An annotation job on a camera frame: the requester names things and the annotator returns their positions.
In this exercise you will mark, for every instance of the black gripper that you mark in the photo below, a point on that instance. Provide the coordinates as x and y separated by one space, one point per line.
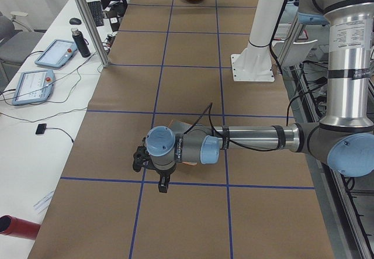
164 173

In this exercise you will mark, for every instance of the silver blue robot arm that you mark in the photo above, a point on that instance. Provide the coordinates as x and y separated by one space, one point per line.
342 139

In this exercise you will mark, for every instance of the grey square plate orange rim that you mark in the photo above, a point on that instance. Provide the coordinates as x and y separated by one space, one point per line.
178 126

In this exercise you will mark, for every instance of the black water bottle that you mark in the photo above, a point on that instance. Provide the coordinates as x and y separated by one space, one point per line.
80 42

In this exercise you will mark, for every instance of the near blue teach pendant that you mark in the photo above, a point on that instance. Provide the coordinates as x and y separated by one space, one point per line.
34 87

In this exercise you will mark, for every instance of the blue teach pendant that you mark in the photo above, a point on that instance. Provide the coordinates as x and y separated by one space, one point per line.
57 54
34 87

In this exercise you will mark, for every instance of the red cylinder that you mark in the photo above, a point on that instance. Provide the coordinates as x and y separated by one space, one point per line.
20 228

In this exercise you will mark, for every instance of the far blue teach pendant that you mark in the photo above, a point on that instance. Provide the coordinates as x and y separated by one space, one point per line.
57 54

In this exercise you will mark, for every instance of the black computer mouse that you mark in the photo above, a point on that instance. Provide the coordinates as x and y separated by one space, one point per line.
75 21

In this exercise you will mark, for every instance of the black keyboard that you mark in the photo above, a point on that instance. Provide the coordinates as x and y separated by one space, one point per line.
95 8

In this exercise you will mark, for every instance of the small black box on cable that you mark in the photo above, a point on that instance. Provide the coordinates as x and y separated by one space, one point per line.
41 128

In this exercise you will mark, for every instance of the white camera stand pillar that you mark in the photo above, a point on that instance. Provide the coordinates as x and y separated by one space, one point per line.
254 63

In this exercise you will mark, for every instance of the aluminium frame post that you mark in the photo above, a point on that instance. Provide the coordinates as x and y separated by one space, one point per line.
92 30

